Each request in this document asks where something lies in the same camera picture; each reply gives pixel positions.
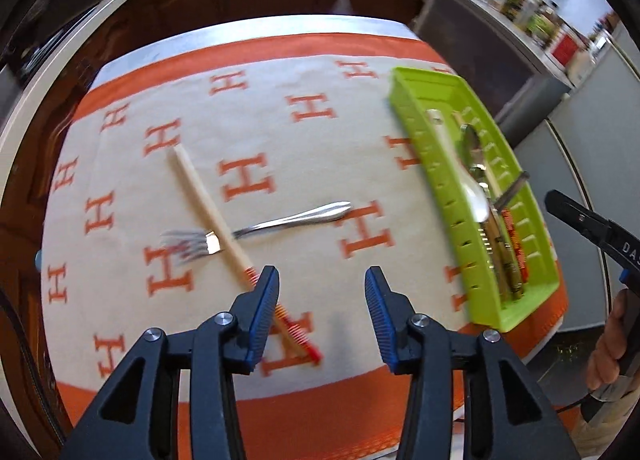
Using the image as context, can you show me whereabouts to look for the grey metal cabinet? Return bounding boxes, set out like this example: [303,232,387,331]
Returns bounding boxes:
[412,0,573,141]

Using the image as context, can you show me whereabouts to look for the black-banded wooden chopstick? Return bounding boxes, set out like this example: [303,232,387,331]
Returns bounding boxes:
[502,245,526,302]

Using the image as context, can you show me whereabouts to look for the steel fork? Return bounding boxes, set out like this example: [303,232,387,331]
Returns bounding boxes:
[160,200,352,261]

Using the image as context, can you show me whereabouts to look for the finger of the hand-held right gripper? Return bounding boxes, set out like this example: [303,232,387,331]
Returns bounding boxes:
[545,190,611,266]

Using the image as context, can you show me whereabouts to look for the green-label clear bottle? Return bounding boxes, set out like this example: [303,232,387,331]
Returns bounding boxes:
[525,3,551,38]

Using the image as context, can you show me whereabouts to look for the white ceramic spoon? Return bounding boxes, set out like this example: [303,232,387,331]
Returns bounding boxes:
[427,109,493,223]

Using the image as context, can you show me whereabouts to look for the steel spoon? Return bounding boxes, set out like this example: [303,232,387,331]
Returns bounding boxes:
[459,124,493,191]
[494,171,531,207]

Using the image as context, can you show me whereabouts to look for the white kitchen countertop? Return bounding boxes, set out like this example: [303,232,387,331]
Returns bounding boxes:
[0,0,436,156]

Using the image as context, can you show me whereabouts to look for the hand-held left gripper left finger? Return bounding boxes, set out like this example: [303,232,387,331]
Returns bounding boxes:
[60,265,281,460]

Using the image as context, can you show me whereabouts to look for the red-label white container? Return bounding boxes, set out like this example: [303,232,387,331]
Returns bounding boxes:
[550,33,583,66]

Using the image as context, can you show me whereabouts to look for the brown wooden chopstick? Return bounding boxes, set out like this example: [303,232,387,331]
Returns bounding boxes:
[480,220,508,291]

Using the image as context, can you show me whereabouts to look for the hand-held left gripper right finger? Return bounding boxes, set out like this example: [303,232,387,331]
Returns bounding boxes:
[364,266,583,460]

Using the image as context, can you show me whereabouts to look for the orange grey printed blanket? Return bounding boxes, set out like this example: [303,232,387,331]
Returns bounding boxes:
[40,33,568,446]

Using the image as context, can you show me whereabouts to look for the green plastic tray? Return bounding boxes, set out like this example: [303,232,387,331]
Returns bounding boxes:
[389,66,561,333]

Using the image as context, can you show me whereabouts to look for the person's right hand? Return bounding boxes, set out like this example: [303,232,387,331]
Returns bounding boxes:
[586,290,631,389]

